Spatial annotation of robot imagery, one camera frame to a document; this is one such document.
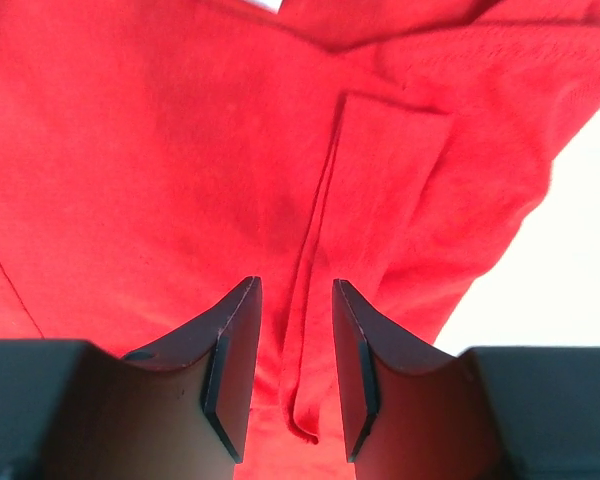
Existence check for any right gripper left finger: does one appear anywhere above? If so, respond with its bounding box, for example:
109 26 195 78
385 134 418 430
0 277 262 479

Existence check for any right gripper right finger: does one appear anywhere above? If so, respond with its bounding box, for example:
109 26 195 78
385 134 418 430
332 280 600 480

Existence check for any red t shirt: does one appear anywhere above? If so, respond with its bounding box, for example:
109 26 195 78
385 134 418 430
0 1 600 479

